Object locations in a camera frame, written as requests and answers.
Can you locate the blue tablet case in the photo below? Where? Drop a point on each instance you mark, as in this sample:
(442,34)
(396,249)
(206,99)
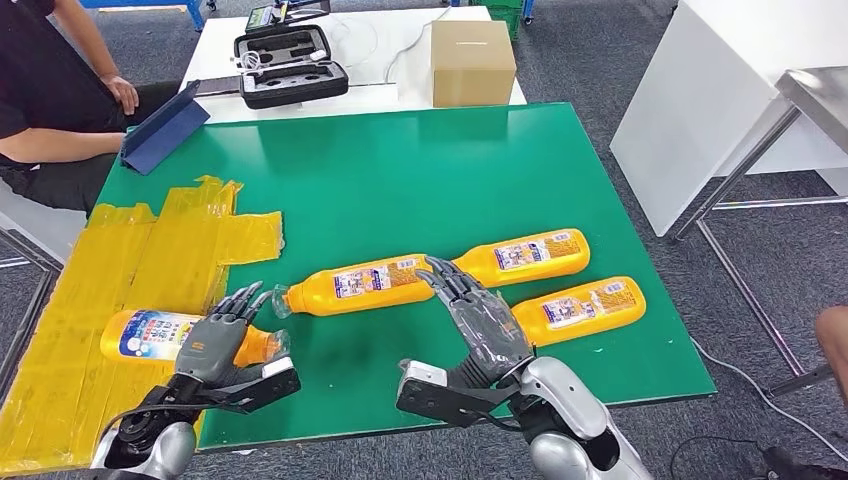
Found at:
(162,132)

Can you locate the person's right forearm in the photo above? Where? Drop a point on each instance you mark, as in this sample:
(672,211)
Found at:
(56,146)

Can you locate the dark tablet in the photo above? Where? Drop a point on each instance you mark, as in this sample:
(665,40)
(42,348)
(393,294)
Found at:
(218,86)

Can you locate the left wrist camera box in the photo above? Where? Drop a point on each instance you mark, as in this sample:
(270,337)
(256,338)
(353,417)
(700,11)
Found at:
(265,387)

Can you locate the small white adapter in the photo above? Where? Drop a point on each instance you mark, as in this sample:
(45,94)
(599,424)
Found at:
(318,54)

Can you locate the steel table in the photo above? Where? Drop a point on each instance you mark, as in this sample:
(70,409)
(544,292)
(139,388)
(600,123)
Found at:
(815,89)

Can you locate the blue frame leg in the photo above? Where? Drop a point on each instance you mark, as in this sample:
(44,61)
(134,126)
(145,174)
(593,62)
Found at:
(196,14)

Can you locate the white side table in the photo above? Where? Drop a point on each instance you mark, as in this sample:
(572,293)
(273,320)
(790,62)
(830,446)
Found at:
(384,50)

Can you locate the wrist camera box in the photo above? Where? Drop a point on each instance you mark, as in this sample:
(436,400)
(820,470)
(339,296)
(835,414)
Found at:
(265,387)
(430,391)

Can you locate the yellow taped sheet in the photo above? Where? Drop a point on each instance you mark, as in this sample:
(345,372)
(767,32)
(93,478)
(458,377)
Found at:
(99,278)

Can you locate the person's leg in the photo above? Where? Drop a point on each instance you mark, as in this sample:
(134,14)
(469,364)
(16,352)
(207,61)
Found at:
(833,354)

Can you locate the orange detergent bottle clear cap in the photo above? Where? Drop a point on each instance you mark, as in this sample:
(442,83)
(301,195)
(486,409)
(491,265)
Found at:
(530,255)
(146,334)
(583,308)
(358,285)

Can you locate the grey metal frame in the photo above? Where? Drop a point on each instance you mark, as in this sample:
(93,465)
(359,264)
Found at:
(33,301)

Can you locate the person's left hand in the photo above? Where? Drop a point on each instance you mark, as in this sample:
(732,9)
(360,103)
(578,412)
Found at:
(122,93)

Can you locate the green plastic crate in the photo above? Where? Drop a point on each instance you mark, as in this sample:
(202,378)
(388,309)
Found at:
(505,16)

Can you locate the person's left forearm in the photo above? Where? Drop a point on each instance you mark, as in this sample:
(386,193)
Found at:
(83,36)

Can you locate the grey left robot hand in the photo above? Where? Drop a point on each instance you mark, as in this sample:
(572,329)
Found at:
(208,344)

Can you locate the brown cardboard box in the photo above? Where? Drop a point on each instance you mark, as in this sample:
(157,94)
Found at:
(473,66)

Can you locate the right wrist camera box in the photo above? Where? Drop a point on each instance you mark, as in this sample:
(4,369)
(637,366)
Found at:
(430,391)

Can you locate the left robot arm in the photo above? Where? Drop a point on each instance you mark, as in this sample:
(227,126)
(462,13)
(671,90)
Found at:
(166,444)

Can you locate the white bench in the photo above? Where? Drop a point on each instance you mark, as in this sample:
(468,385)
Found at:
(36,225)

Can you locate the white board panel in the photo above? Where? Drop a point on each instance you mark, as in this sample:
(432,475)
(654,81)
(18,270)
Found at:
(689,102)

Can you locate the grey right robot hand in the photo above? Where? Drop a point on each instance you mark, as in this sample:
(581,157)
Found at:
(490,331)

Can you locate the person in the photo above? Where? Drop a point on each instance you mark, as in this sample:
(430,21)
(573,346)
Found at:
(40,76)

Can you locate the black foam case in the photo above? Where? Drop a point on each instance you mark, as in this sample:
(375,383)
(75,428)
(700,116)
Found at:
(295,86)

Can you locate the black shoe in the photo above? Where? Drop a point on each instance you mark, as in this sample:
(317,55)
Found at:
(802,467)

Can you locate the blue metal rack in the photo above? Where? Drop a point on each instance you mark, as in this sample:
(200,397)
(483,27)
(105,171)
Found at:
(527,9)

